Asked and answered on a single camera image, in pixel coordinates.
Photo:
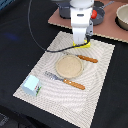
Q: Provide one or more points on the grey cooking pot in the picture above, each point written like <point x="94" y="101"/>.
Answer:
<point x="64" y="10"/>

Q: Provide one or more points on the red toy tomato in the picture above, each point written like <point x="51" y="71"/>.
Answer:
<point x="94" y="14"/>

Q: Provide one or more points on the wooden toy stove board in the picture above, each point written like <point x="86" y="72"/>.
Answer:
<point x="108" y="28"/>

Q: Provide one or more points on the woven beige placemat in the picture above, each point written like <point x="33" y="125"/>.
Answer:
<point x="69" y="103"/>

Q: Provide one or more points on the cream sink bowl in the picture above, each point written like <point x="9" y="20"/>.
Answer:
<point x="122" y="15"/>

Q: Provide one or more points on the round wooden plate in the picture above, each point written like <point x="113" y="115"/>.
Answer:
<point x="69" y="66"/>

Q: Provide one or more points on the wooden handled toy fork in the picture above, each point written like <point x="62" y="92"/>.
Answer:
<point x="66" y="81"/>

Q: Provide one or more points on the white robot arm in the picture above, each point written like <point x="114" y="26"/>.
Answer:
<point x="80" y="12"/>

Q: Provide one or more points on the light blue milk carton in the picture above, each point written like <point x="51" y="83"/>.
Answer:
<point x="31" y="85"/>

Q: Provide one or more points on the grey frying pan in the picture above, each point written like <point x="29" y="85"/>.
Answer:
<point x="100" y="15"/>

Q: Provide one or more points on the wooden handled toy knife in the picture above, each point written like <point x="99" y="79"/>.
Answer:
<point x="83" y="57"/>

